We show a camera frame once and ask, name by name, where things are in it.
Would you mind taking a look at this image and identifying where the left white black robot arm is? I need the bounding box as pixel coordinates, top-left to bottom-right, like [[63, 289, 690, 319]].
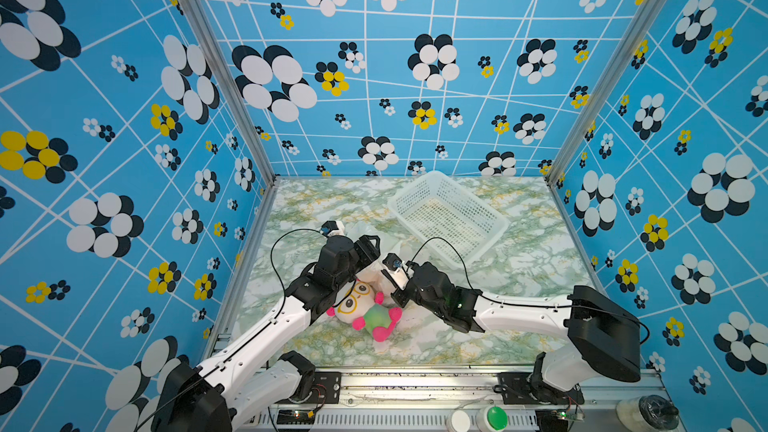
[[135, 235, 381, 431]]

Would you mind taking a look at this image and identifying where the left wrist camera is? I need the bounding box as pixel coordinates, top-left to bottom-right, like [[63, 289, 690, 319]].
[[320, 220, 346, 238]]

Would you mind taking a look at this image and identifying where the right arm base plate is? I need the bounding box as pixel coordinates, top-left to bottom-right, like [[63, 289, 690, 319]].
[[492, 372, 584, 406]]

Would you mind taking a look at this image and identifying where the white round button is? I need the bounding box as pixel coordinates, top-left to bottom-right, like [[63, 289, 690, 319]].
[[446, 410, 471, 432]]

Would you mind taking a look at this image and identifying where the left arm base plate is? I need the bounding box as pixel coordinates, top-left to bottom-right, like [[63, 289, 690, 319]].
[[288, 371, 342, 405]]

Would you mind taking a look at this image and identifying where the colourful plush toy with glasses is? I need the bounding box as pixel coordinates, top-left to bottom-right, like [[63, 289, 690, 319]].
[[327, 280, 403, 342]]

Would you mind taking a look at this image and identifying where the aluminium corner post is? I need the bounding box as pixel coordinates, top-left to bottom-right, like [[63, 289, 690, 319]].
[[546, 0, 668, 190], [181, 0, 276, 189]]

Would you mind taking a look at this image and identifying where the left aluminium corner post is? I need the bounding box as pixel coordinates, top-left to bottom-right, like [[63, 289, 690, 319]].
[[181, 0, 276, 189]]

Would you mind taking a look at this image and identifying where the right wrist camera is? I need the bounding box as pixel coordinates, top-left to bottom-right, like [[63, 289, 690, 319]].
[[382, 252, 409, 290]]

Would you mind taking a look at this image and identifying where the clear tape roll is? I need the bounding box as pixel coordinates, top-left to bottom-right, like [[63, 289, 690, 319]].
[[616, 395, 680, 432]]

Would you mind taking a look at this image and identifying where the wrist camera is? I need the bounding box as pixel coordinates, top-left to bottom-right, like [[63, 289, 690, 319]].
[[320, 220, 346, 238], [382, 252, 409, 290]]

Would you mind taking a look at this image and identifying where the aluminium front rail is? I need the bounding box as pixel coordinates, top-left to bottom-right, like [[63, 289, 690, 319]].
[[234, 367, 676, 431]]

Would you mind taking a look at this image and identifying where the green round button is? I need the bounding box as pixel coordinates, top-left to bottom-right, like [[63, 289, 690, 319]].
[[476, 406, 509, 432]]

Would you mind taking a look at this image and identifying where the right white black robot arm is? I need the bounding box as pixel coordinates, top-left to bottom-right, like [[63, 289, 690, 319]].
[[382, 254, 642, 405]]

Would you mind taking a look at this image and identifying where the right aluminium corner post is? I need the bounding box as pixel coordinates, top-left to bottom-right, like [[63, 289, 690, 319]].
[[546, 0, 668, 190]]

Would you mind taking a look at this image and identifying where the white plastic mesh basket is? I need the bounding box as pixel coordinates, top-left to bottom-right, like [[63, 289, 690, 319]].
[[388, 171, 510, 268]]

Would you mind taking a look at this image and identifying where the translucent white plastic bag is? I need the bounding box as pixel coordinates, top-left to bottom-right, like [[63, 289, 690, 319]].
[[345, 223, 416, 306]]

